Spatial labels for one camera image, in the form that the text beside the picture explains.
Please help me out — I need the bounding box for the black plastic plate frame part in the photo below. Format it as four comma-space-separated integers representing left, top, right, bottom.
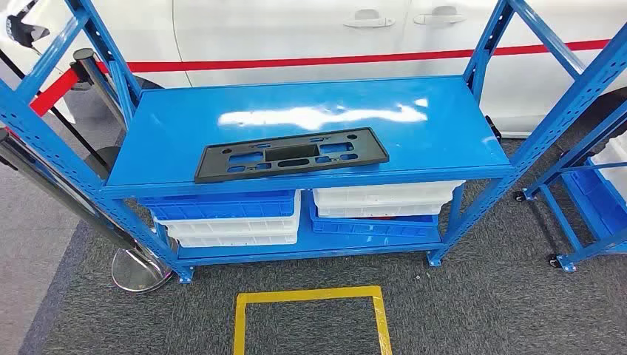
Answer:
194, 127, 390, 185

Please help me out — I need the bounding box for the blue metal shelf rack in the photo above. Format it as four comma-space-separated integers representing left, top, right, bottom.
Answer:
0, 0, 627, 285

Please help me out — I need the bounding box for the white plastic crate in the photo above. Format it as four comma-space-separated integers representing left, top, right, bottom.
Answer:
154, 193, 302, 240
590, 132, 627, 202
316, 198, 454, 219
176, 232, 299, 249
312, 180, 467, 207

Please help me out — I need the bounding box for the blue plastic crate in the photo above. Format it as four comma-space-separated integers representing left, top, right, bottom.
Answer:
139, 189, 297, 221
308, 193, 439, 239

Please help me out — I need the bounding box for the red barrier belt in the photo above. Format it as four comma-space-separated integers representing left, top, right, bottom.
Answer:
29, 67, 82, 118
95, 38, 612, 75

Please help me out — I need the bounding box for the white car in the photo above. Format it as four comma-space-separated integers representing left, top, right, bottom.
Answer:
0, 0, 627, 138

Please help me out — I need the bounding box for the stanchion with chrome base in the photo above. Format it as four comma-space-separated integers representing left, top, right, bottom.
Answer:
0, 128, 174, 295

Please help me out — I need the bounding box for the thin black stand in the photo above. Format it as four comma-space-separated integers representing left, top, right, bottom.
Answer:
0, 47, 123, 181

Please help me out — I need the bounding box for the blue rack on casters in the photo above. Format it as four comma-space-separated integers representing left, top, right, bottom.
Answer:
514, 100, 627, 274

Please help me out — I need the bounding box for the white car door handle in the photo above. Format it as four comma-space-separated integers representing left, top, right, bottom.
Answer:
413, 5, 467, 25
342, 8, 396, 29

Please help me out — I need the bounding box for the black stanchion post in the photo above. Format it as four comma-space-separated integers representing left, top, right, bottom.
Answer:
70, 47, 129, 131

